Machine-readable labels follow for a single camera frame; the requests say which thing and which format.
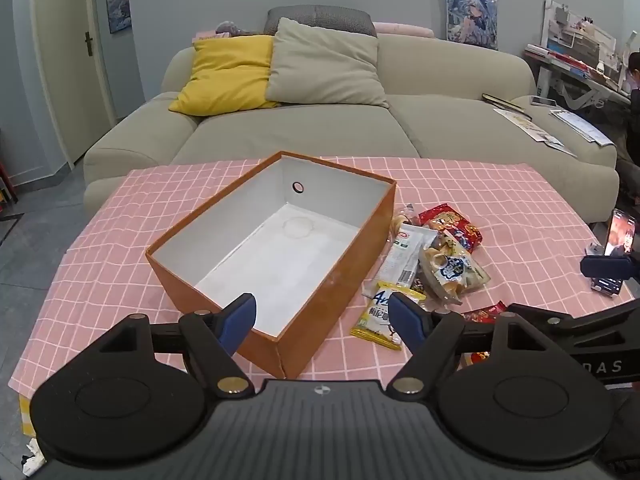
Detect anime print pillow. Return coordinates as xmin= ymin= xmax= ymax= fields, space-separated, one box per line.
xmin=444 ymin=0 xmax=501 ymax=51

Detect printed leaflet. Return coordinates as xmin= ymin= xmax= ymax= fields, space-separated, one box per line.
xmin=519 ymin=119 xmax=577 ymax=157

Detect white green snack packet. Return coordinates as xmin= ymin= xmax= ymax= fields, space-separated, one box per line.
xmin=372 ymin=225 xmax=438 ymax=296

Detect small red packet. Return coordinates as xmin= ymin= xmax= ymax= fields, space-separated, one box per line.
xmin=460 ymin=300 xmax=508 ymax=367

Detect orange cardboard box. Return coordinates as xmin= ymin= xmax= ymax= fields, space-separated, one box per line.
xmin=145 ymin=150 xmax=398 ymax=381

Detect yellow board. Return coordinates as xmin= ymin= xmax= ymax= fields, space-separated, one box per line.
xmin=18 ymin=393 xmax=37 ymax=437

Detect smartphone with lit screen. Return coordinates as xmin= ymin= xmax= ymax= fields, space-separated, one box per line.
xmin=591 ymin=208 xmax=638 ymax=295

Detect round cake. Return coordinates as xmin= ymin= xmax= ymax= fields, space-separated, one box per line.
xmin=390 ymin=204 xmax=421 ymax=241

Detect white door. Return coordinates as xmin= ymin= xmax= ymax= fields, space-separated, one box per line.
xmin=45 ymin=0 xmax=107 ymax=168

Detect white desk shelf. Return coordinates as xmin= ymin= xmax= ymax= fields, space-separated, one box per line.
xmin=542 ymin=0 xmax=631 ymax=78

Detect grey plush toy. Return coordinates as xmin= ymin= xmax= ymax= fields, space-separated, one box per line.
xmin=215 ymin=20 xmax=257 ymax=37

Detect white crumpled paper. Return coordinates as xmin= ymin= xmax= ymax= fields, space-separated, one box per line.
xmin=20 ymin=437 xmax=49 ymax=477

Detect dark book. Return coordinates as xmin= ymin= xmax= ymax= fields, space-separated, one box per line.
xmin=481 ymin=92 xmax=526 ymax=113

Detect white paper sheets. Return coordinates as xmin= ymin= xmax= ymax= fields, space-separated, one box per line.
xmin=549 ymin=108 xmax=617 ymax=147

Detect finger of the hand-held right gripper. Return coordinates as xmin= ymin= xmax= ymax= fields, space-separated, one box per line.
xmin=581 ymin=255 xmax=640 ymax=280
xmin=546 ymin=298 xmax=640 ymax=347

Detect beige pillow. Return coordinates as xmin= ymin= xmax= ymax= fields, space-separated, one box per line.
xmin=265 ymin=17 xmax=391 ymax=109

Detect white yellow-edged snack packet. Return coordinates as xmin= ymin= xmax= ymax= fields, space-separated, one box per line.
xmin=350 ymin=282 xmax=428 ymax=351

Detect white desk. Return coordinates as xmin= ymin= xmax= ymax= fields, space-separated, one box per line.
xmin=522 ymin=42 xmax=640 ymax=112

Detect grey checkered pillow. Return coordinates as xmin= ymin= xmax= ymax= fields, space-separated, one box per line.
xmin=263 ymin=5 xmax=378 ymax=38

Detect red snack packet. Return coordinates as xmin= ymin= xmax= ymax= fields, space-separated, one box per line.
xmin=417 ymin=204 xmax=483 ymax=253

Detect pink checkered tablecloth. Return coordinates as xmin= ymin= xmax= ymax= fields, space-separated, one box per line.
xmin=7 ymin=155 xmax=640 ymax=411

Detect pink blanket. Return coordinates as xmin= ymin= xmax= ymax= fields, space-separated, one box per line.
xmin=374 ymin=21 xmax=435 ymax=39

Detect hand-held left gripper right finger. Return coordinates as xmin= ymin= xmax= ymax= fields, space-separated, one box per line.
xmin=388 ymin=290 xmax=551 ymax=397

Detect clear pastry packet blue label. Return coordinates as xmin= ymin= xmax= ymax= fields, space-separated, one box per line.
xmin=417 ymin=237 xmax=491 ymax=307

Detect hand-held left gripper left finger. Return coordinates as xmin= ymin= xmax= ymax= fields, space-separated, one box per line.
xmin=98 ymin=292 xmax=258 ymax=399

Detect beige sofa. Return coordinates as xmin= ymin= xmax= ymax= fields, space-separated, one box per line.
xmin=82 ymin=35 xmax=621 ymax=221

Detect yellow pillow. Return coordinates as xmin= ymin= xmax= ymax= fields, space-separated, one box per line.
xmin=168 ymin=35 xmax=281 ymax=117

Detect printed booklet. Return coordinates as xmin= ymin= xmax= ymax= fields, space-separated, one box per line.
xmin=492 ymin=107 xmax=534 ymax=124

